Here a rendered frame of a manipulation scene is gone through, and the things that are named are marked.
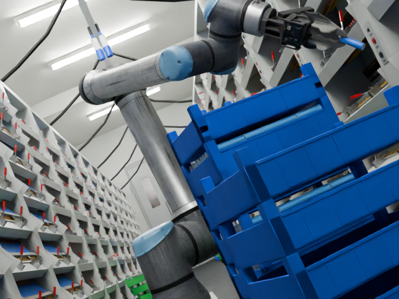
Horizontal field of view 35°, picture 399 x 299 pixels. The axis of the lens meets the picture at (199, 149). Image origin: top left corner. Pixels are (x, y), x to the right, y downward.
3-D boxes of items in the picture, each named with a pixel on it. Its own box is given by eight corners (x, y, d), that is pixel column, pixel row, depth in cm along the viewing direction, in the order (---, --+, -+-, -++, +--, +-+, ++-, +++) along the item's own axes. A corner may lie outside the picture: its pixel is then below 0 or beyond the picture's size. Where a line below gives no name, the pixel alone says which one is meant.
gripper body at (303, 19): (300, 53, 161) (257, 40, 165) (311, 42, 167) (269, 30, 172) (306, 24, 157) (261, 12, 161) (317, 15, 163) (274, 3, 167)
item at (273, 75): (295, 50, 248) (272, 24, 249) (275, 89, 308) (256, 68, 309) (333, 17, 250) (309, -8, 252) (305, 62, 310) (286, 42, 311)
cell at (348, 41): (365, 42, 158) (343, 33, 161) (361, 47, 157) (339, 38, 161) (365, 47, 159) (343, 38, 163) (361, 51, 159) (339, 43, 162)
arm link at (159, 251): (141, 292, 203) (120, 241, 204) (182, 271, 213) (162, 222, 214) (163, 288, 191) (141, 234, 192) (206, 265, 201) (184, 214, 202)
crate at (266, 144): (222, 179, 123) (205, 142, 124) (194, 199, 141) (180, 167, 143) (344, 127, 134) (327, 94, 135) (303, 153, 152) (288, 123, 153)
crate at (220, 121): (205, 142, 124) (189, 105, 125) (180, 167, 143) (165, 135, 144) (327, 94, 135) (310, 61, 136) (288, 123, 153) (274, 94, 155)
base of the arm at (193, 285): (162, 325, 189) (149, 293, 190) (150, 320, 207) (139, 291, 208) (218, 298, 195) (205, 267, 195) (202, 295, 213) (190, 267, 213)
